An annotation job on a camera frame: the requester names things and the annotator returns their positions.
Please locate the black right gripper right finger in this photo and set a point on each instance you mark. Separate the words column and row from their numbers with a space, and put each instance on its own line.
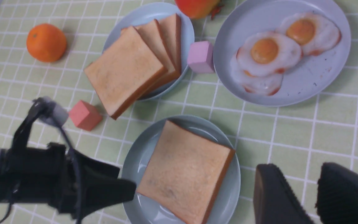
column 337, row 195

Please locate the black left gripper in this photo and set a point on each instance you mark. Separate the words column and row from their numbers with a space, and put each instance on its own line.
column 53, row 176

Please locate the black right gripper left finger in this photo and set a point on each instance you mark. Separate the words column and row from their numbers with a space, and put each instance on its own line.
column 274, row 201

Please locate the toast slice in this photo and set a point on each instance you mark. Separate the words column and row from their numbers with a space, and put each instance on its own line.
column 124, row 72
column 185, row 173
column 151, row 34
column 171, row 30

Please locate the fried egg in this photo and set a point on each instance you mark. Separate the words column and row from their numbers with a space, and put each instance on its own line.
column 266, row 86
column 313, row 32
column 267, row 53

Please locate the blue front plate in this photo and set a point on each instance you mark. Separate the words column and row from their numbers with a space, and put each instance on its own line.
column 143, row 210

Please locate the salmon red wooden cube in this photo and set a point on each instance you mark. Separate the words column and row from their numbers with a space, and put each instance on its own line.
column 85, row 116

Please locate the blue egg plate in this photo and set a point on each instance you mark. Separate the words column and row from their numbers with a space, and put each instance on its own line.
column 311, row 76

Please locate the green checkered tablecloth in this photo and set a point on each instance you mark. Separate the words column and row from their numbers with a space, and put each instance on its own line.
column 297, row 138

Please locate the orange tangerine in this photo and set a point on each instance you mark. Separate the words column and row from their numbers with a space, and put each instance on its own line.
column 46, row 43

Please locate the pink wooden cube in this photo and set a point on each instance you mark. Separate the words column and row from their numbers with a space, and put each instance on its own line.
column 200, row 57

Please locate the blue bread plate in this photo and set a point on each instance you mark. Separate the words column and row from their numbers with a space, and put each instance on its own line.
column 147, row 13

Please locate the red tomato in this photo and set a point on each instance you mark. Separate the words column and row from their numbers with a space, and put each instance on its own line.
column 198, row 9

